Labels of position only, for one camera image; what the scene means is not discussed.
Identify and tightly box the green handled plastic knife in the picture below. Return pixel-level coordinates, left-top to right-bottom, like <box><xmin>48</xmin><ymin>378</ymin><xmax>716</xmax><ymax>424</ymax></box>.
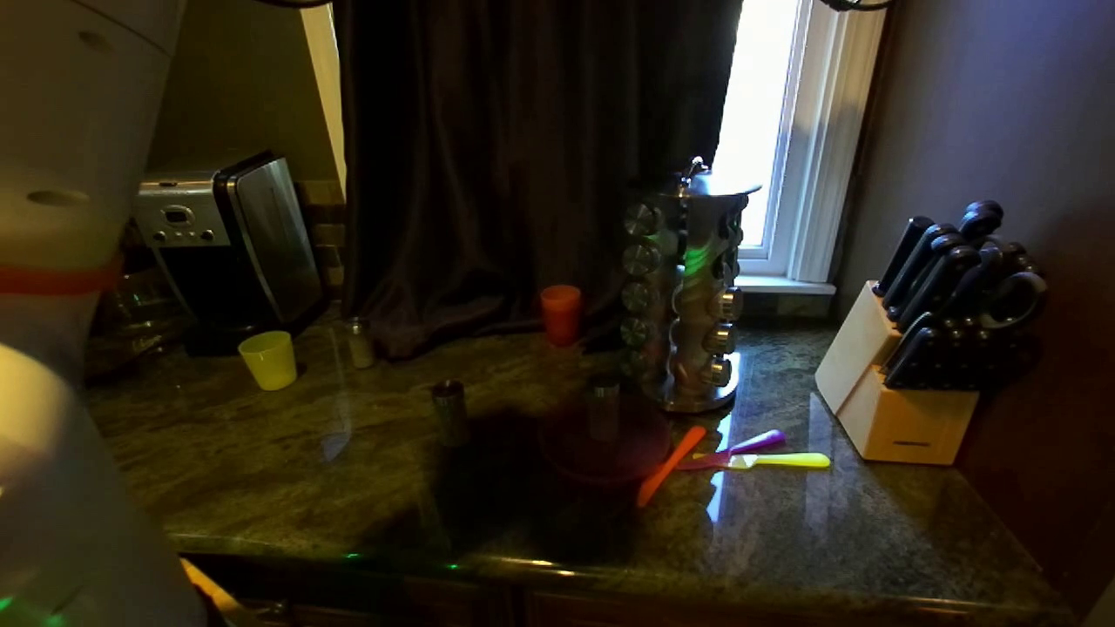
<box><xmin>689</xmin><ymin>450</ymin><xmax>838</xmax><ymax>479</ymax></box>

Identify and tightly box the yellow-green plastic cup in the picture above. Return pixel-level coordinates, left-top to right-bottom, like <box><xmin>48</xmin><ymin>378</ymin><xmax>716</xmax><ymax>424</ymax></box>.
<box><xmin>238</xmin><ymin>327</ymin><xmax>302</xmax><ymax>393</ymax></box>

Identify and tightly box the silver rectangular appliance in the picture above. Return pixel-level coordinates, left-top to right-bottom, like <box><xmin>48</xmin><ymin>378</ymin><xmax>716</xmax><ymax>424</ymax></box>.
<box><xmin>214</xmin><ymin>151</ymin><xmax>331</xmax><ymax>334</ymax></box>

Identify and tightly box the dark brown curtain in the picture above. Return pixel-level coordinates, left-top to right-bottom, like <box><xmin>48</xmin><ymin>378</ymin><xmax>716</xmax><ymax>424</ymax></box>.
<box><xmin>331</xmin><ymin>0</ymin><xmax>745</xmax><ymax>363</ymax></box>

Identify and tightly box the light wooden knife block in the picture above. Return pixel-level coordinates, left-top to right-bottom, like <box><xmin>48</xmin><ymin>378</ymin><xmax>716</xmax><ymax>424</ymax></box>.
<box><xmin>812</xmin><ymin>279</ymin><xmax>982</xmax><ymax>471</ymax></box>

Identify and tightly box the small clear glass shaker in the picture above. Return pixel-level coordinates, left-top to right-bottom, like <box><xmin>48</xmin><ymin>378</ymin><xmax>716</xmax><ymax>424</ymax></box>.
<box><xmin>334</xmin><ymin>319</ymin><xmax>376</xmax><ymax>378</ymax></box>

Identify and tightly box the purple plastic utensil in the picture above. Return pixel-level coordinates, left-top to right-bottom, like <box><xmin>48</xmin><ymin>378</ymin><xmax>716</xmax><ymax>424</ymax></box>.
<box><xmin>722</xmin><ymin>424</ymin><xmax>790</xmax><ymax>460</ymax></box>

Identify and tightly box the black round-end sharpening steel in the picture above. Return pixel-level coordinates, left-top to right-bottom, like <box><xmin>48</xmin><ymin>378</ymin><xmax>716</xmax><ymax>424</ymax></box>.
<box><xmin>960</xmin><ymin>198</ymin><xmax>1007</xmax><ymax>252</ymax></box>

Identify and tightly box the orange plastic utensil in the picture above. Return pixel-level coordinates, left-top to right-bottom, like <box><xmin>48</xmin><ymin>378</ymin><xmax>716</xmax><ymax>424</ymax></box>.
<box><xmin>631</xmin><ymin>422</ymin><xmax>710</xmax><ymax>513</ymax></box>

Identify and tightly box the white window frame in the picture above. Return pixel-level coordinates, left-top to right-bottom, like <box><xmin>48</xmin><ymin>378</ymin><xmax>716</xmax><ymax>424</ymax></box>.
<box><xmin>710</xmin><ymin>0</ymin><xmax>896</xmax><ymax>301</ymax></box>

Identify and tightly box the orange cylindrical cup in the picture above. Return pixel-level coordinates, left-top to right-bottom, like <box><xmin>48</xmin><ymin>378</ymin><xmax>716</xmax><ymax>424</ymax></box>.
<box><xmin>538</xmin><ymin>284</ymin><xmax>587</xmax><ymax>348</ymax></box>

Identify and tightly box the purple round plate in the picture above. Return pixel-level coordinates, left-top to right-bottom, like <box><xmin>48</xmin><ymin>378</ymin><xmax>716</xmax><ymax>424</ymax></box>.
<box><xmin>532</xmin><ymin>391</ymin><xmax>680</xmax><ymax>492</ymax></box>

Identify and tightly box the chrome revolving spice rack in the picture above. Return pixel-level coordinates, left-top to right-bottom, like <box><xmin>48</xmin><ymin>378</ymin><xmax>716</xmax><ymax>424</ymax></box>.
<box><xmin>617</xmin><ymin>154</ymin><xmax>766</xmax><ymax>417</ymax></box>

